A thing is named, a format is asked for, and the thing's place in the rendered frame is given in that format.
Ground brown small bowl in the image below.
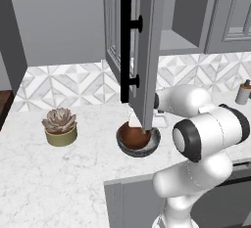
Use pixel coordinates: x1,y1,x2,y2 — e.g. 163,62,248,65
117,121,152,151

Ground dark grey large bowl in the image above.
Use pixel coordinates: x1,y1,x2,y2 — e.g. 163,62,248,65
116,125,162,159

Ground grey cabinet door, glass panel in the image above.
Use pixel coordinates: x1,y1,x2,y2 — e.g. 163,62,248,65
103,0,168,131

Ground grey base cabinet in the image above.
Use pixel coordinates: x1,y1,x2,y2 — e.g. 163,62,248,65
103,165,251,228

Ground grey canister with brown top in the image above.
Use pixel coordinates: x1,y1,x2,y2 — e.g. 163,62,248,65
234,78,251,106

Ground grey tall cabinet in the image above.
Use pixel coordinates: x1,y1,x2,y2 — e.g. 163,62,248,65
0,0,29,97

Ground grey closed cabinet door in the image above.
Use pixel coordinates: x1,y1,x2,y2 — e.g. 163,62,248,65
204,0,251,55

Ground succulent in olive pot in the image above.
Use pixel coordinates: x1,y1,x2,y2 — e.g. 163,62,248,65
41,107,78,148

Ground grey dishwasher front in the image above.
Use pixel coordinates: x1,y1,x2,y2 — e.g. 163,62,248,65
192,160,251,228

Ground black bar door handle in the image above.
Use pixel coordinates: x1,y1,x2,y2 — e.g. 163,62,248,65
120,0,144,105

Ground open grey wall cabinet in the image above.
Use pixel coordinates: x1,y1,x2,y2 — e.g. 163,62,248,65
158,0,221,57

